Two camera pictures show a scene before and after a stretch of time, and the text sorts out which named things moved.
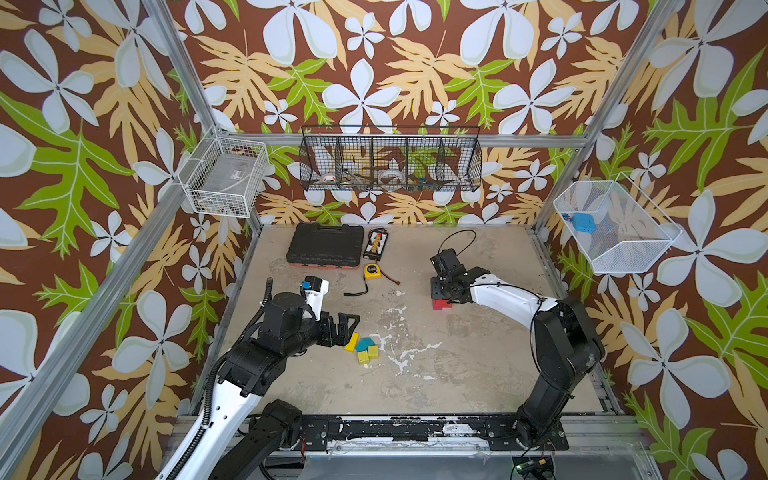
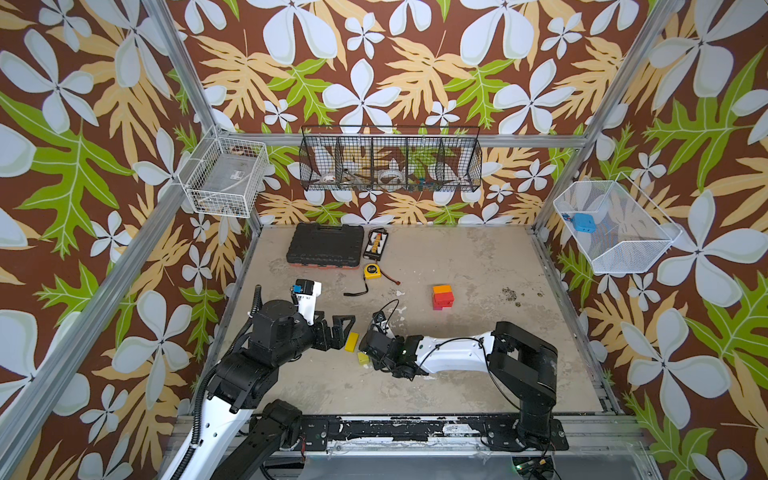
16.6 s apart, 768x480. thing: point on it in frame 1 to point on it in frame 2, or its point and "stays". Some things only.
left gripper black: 332,339 stays
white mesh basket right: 632,232 stays
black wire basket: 341,157 stays
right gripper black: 444,288 to 384,349
